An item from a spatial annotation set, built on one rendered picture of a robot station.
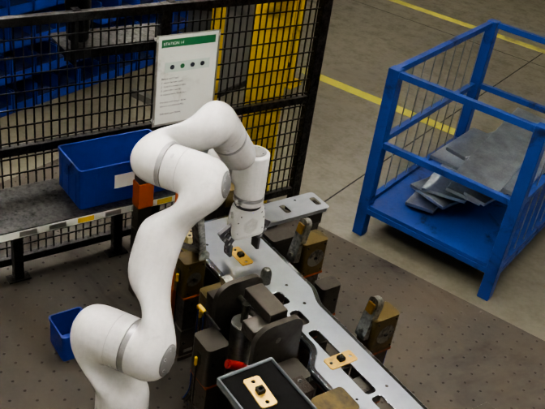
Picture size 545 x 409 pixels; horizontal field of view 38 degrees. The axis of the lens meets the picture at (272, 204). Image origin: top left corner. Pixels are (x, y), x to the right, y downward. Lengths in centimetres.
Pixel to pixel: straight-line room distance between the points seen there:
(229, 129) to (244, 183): 36
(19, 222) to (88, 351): 68
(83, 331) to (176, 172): 39
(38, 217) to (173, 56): 64
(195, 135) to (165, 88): 83
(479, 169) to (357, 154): 118
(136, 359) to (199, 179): 39
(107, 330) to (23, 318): 82
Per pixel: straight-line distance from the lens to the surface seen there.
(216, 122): 174
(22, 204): 241
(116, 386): 181
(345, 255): 289
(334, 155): 500
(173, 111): 260
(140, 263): 169
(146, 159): 170
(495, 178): 407
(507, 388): 257
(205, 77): 261
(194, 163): 166
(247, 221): 218
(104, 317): 174
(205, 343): 188
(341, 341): 207
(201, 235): 213
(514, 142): 446
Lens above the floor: 236
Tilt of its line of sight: 32 degrees down
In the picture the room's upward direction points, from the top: 9 degrees clockwise
